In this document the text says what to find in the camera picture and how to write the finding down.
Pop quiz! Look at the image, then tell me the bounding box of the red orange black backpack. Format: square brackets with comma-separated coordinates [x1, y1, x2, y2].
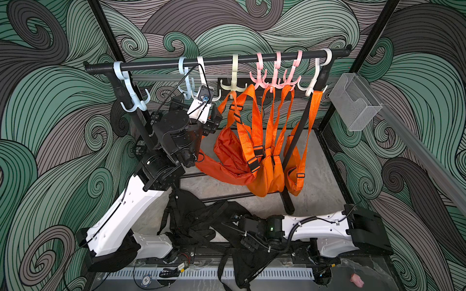
[194, 90, 265, 186]

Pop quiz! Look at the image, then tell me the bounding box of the orange fanny pack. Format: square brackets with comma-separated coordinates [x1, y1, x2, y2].
[285, 91, 324, 196]

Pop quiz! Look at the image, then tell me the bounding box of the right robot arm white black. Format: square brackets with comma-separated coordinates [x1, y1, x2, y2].
[231, 204, 393, 258]

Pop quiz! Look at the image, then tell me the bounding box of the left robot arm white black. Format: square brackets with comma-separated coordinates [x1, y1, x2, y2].
[76, 98, 226, 272]

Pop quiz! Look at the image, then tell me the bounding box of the light blue hook inner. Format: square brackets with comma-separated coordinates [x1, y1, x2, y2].
[177, 57, 195, 100]

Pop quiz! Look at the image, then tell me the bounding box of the light blue hook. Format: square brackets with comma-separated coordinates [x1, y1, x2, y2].
[113, 61, 150, 113]
[177, 57, 195, 100]

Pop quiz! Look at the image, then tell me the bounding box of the pale green hook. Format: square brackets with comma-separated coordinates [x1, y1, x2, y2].
[220, 54, 246, 92]

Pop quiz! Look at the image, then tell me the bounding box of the white hook left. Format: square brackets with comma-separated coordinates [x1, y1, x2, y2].
[197, 56, 221, 102]

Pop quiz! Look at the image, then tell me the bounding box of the white hook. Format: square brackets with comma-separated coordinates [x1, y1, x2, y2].
[297, 48, 333, 97]
[197, 56, 221, 102]

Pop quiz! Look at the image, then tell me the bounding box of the pink hook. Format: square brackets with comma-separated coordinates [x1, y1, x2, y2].
[268, 52, 283, 93]
[282, 50, 303, 88]
[250, 52, 268, 89]

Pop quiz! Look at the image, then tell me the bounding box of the light blue hook outer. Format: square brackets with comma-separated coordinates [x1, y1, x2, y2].
[113, 61, 150, 113]

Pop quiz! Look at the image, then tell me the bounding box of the white hook right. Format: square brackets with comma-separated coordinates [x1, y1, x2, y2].
[297, 48, 333, 97]

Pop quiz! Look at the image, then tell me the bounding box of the black backpack on floor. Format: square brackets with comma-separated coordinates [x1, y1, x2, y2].
[158, 188, 256, 255]

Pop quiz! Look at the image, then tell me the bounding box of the pink small object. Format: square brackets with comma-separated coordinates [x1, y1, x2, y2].
[350, 274, 364, 288]

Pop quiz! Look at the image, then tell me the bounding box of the black clothes rack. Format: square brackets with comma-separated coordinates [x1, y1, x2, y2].
[83, 44, 353, 215]

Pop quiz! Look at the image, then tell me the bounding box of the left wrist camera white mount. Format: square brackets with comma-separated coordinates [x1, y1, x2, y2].
[188, 85, 214, 124]

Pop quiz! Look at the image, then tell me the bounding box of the white slotted cable duct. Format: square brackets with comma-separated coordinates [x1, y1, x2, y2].
[108, 267, 314, 281]

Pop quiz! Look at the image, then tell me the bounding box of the clear mesh wall bin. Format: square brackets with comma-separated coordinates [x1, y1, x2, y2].
[330, 73, 382, 132]

